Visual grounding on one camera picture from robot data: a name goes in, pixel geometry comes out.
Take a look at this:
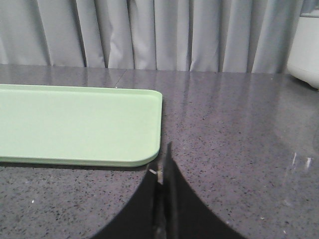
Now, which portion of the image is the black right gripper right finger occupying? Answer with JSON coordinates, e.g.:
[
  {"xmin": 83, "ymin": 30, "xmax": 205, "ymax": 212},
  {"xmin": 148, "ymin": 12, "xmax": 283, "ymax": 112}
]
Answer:
[{"xmin": 163, "ymin": 142, "xmax": 241, "ymax": 239}]

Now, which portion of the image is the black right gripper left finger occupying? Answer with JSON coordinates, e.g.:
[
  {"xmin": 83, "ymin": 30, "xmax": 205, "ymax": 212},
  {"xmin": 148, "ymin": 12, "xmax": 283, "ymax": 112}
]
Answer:
[{"xmin": 91, "ymin": 163, "xmax": 165, "ymax": 239}]

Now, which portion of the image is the light green plastic tray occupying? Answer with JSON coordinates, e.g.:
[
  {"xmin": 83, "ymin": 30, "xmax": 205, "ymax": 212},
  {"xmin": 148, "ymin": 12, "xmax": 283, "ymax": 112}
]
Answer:
[{"xmin": 0, "ymin": 84, "xmax": 162, "ymax": 167}]

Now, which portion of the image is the grey pleated curtain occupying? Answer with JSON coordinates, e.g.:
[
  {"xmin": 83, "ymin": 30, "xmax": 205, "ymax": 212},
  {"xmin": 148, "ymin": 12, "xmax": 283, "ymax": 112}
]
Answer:
[{"xmin": 0, "ymin": 0, "xmax": 302, "ymax": 73}]

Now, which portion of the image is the white round appliance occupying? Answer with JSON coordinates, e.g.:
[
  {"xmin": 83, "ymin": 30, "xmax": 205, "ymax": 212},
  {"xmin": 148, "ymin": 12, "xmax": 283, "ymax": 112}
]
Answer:
[{"xmin": 287, "ymin": 0, "xmax": 319, "ymax": 89}]

